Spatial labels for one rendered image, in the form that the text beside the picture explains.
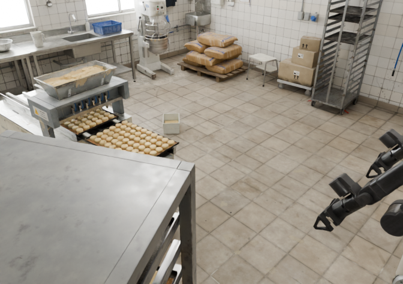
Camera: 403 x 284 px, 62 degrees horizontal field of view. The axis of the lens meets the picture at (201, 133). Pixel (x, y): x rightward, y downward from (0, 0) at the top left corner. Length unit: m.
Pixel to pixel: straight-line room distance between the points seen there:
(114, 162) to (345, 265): 2.54
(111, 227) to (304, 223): 2.80
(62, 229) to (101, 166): 0.17
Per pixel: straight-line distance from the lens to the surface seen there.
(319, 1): 5.93
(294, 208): 3.40
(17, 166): 0.78
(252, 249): 2.97
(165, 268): 0.81
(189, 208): 0.73
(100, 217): 0.60
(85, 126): 2.86
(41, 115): 2.77
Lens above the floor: 2.22
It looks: 30 degrees down
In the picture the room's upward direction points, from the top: straight up
